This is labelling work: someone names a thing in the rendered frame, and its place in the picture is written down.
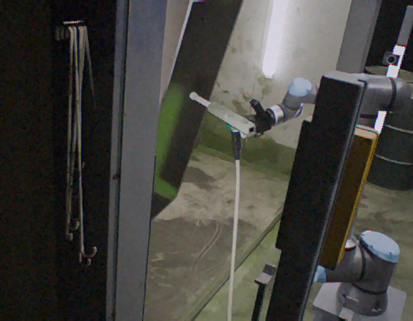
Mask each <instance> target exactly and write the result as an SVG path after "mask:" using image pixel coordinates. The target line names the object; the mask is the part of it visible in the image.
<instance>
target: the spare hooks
mask: <svg viewBox="0 0 413 321"><path fill-rule="evenodd" d="M88 23H89V20H88V19H82V20H71V21H61V23H60V24H59V25H56V27H55V31H54V32H55V38H56V40H57V41H59V36H60V37H61V39H63V38H64V30H65V37H66V38H69V39H70V40H69V106H68V130H67V155H66V160H67V165H66V167H67V171H66V212H65V218H66V222H65V225H66V227H65V236H66V238H67V239H68V241H69V242H71V241H72V239H73V233H69V229H71V230H75V229H77V228H78V227H79V261H80V264H81V265H82V266H86V267H88V266H89V265H90V259H89V261H88V263H87V264H84V263H83V262H82V259H81V257H82V256H83V257H93V256H94V255H95V254H96V251H97V249H96V247H94V250H93V251H92V253H90V254H86V253H84V246H83V225H82V221H83V217H84V212H82V204H81V202H82V193H81V170H82V169H83V168H84V161H82V162H81V163H80V131H81V81H82V76H83V67H84V52H85V47H86V56H87V62H88V66H89V79H90V86H91V90H92V95H93V106H94V110H95V109H96V102H95V93H94V80H93V75H92V68H91V62H90V54H89V42H88V37H87V28H86V27H85V26H84V25H85V24H88ZM76 28H77V29H78V30H79V53H78V58H77V41H76ZM60 29H61V30H60ZM59 30H60V31H59ZM73 45H74V83H75V91H76V93H75V105H74V123H73V144H72V159H71V117H72V109H71V104H72V68H73ZM76 142H77V156H78V167H77V166H76V165H75V156H76ZM70 163H71V164H70ZM74 170H76V171H78V178H79V179H78V181H77V186H74ZM77 188H79V190H78V193H77V195H75V196H74V195H73V190H74V189H77ZM73 197H74V198H79V217H74V216H73ZM70 218H71V219H74V220H76V223H75V225H74V226H73V227H72V225H70V222H69V221H70ZM78 219H79V221H77V220H78ZM81 254H82V256H81Z"/></svg>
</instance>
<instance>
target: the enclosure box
mask: <svg viewBox="0 0 413 321"><path fill-rule="evenodd" d="M243 2H244V0H168V3H167V12H166V29H165V37H164V46H163V64H162V72H161V90H160V98H159V116H158V125H157V133H156V150H155V155H156V168H155V185H154V194H153V202H152V212H151V220H150V221H152V220H153V219H154V218H155V217H156V216H158V215H159V214H160V213H161V212H162V211H163V210H164V209H165V208H167V206H169V205H170V204H171V202H172V201H174V200H175V199H176V198H177V196H178V193H179V191H180V187H181V184H182V182H183V180H184V175H185V173H186V169H187V167H188V163H189V160H190V159H191V155H192V151H193V149H194V146H195V144H196V138H197V136H198V134H199V132H200V129H201V124H202V121H203V120H204V118H205V113H206V112H207V107H206V106H205V105H204V104H201V103H200V102H198V101H196V100H195V99H191V98H190V94H191V93H192V92H194V93H196V95H199V96H200V97H201V98H203V99H205V100H207V101H208V102H209V101H210V99H211V97H212V93H213V89H214V87H215V85H216V82H217V77H218V75H219V73H220V70H221V68H222V63H223V60H224V58H225V56H226V52H227V49H228V46H229V42H230V40H231V38H232V35H233V30H234V28H235V26H236V23H237V19H238V16H239V14H240V12H241V7H242V4H243Z"/></svg>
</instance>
